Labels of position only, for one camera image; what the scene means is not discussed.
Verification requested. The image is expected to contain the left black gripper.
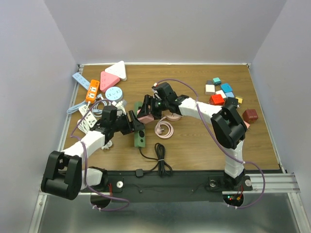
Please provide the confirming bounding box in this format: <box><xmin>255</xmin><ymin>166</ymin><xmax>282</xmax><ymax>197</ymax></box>
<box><xmin>111</xmin><ymin>110</ymin><xmax>145</xmax><ymax>135</ymax></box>

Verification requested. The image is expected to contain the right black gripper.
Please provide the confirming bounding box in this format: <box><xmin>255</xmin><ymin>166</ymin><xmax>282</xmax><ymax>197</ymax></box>
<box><xmin>136</xmin><ymin>94</ymin><xmax>168</xmax><ymax>121</ymax></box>

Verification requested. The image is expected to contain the pink cube socket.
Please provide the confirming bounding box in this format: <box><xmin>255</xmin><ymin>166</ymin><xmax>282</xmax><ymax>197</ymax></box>
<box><xmin>137</xmin><ymin>115</ymin><xmax>154</xmax><ymax>124</ymax></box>

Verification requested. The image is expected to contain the green power strip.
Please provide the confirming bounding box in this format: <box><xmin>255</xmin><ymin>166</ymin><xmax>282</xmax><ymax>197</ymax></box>
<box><xmin>134</xmin><ymin>101</ymin><xmax>146</xmax><ymax>148</ymax></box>

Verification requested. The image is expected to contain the pink round socket with cable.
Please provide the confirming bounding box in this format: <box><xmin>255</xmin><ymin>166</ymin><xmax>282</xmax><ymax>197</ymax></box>
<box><xmin>154</xmin><ymin>113</ymin><xmax>181</xmax><ymax>139</ymax></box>

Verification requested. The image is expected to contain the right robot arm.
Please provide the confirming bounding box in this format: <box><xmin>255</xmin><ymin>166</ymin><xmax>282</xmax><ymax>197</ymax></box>
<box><xmin>137</xmin><ymin>95</ymin><xmax>247</xmax><ymax>189</ymax></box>

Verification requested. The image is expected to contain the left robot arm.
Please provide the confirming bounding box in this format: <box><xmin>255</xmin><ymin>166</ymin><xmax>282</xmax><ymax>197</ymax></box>
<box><xmin>41</xmin><ymin>107</ymin><xmax>145</xmax><ymax>200</ymax></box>

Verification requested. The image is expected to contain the blue round socket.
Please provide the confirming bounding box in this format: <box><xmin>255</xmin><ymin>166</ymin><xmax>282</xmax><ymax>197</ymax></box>
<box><xmin>105</xmin><ymin>86</ymin><xmax>123</xmax><ymax>102</ymax></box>

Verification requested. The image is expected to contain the small white cube plug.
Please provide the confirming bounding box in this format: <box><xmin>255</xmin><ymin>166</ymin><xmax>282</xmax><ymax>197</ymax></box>
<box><xmin>215</xmin><ymin>90</ymin><xmax>227</xmax><ymax>100</ymax></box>

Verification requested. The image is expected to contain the teal cube plug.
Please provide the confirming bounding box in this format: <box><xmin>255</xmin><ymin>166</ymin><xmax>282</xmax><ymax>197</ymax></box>
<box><xmin>212</xmin><ymin>77</ymin><xmax>222</xmax><ymax>86</ymax></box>

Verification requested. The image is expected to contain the black cube plug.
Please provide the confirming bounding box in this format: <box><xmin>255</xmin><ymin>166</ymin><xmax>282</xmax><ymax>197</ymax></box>
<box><xmin>225</xmin><ymin>97</ymin><xmax>239</xmax><ymax>108</ymax></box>

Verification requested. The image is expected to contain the light blue cube plug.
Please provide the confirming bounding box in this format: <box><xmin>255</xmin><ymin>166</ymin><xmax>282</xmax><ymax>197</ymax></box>
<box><xmin>225</xmin><ymin>92</ymin><xmax>235</xmax><ymax>98</ymax></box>

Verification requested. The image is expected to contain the yellow cube plug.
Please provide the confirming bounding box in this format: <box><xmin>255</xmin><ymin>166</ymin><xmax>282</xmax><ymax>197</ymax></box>
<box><xmin>235</xmin><ymin>96</ymin><xmax>243</xmax><ymax>105</ymax></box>

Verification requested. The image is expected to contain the dark red cube plug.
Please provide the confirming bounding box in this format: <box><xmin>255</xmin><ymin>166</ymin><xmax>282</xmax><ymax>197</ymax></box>
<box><xmin>242</xmin><ymin>109</ymin><xmax>259</xmax><ymax>124</ymax></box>

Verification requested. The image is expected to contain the pink triangular power strip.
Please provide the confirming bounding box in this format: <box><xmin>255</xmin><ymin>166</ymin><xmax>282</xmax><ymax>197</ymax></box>
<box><xmin>100</xmin><ymin>71</ymin><xmax>120</xmax><ymax>93</ymax></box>

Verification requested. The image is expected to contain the white triangular power strip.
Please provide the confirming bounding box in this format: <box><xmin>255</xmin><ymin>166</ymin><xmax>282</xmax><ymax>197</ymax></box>
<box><xmin>104</xmin><ymin>61</ymin><xmax>127</xmax><ymax>81</ymax></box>

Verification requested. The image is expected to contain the orange power strip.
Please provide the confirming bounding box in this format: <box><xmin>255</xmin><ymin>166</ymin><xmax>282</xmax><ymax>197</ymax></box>
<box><xmin>85</xmin><ymin>80</ymin><xmax>100</xmax><ymax>104</ymax></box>

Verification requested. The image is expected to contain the light blue power strip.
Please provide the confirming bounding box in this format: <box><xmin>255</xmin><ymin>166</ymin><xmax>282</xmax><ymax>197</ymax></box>
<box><xmin>72</xmin><ymin>72</ymin><xmax>90</xmax><ymax>90</ymax></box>

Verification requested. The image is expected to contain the white cable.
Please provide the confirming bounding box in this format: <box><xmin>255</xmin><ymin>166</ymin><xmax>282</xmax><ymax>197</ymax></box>
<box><xmin>77</xmin><ymin>97</ymin><xmax>128</xmax><ymax>150</ymax></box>

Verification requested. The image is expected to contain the black power cord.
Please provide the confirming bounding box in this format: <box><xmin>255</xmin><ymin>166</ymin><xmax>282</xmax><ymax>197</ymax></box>
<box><xmin>136</xmin><ymin>142</ymin><xmax>173</xmax><ymax>179</ymax></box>

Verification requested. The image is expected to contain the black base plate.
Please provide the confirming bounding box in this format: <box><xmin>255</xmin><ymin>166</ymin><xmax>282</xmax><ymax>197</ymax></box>
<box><xmin>94</xmin><ymin>170</ymin><xmax>253</xmax><ymax>203</ymax></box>

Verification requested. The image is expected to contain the light blue cable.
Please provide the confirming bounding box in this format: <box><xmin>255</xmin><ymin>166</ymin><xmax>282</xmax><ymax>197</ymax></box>
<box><xmin>67</xmin><ymin>93</ymin><xmax>107</xmax><ymax>115</ymax></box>

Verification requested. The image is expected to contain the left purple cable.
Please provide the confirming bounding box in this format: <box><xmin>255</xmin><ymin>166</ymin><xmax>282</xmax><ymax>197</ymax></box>
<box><xmin>70</xmin><ymin>99</ymin><xmax>131</xmax><ymax>212</ymax></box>

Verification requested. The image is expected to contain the purple cable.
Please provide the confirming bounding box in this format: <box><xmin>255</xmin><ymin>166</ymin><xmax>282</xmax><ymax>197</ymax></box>
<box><xmin>155</xmin><ymin>79</ymin><xmax>266</xmax><ymax>210</ymax></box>
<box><xmin>70</xmin><ymin>99</ymin><xmax>131</xmax><ymax>212</ymax></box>

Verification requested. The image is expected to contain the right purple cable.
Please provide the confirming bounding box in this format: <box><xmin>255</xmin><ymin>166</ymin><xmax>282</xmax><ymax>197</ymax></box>
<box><xmin>155</xmin><ymin>79</ymin><xmax>266</xmax><ymax>210</ymax></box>

